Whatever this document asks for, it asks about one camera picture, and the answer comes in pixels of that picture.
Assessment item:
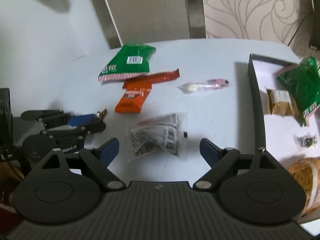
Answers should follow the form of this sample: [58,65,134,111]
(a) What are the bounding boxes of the gold brown candy wrappers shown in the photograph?
[97,108,107,120]

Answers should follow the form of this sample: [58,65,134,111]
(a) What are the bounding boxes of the gold pastry pack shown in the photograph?
[266,89,299,117]

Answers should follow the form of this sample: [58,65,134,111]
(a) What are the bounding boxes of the brown bread pack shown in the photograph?
[287,157,319,217]

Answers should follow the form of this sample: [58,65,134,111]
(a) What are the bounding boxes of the small clear candy packet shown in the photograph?
[293,133,318,150]

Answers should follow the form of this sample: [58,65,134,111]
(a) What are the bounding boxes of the green snack bag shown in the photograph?
[277,57,319,126]
[98,44,156,82]

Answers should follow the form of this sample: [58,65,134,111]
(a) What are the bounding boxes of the orange square snack pack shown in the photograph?
[114,83,152,114]

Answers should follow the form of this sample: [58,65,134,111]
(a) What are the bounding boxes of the clear printed snack bag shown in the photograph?
[125,112,188,162]

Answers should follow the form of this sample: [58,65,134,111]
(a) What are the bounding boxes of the black tray box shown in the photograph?
[248,52,320,225]

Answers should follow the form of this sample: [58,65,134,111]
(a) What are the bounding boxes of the long orange snack bar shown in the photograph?
[123,69,180,89]

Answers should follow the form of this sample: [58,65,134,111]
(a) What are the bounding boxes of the clear pink candy packet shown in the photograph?
[178,79,229,94]

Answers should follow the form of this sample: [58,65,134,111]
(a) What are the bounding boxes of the black wall television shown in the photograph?
[309,0,320,51]

